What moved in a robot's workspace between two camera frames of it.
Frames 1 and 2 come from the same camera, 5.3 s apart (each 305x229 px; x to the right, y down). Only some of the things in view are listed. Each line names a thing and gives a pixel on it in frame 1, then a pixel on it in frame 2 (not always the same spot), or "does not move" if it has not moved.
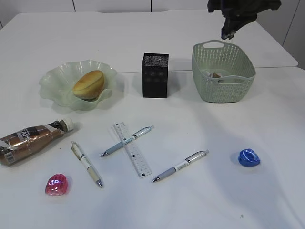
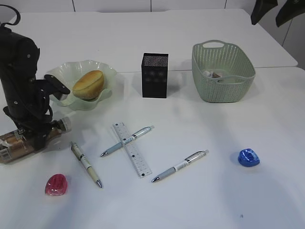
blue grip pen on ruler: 128,140 does not move
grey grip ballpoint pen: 187,161 does not move
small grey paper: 230,35 -> 215,75
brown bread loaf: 90,86 does not move
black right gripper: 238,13 -> 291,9
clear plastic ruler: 141,165 does not move
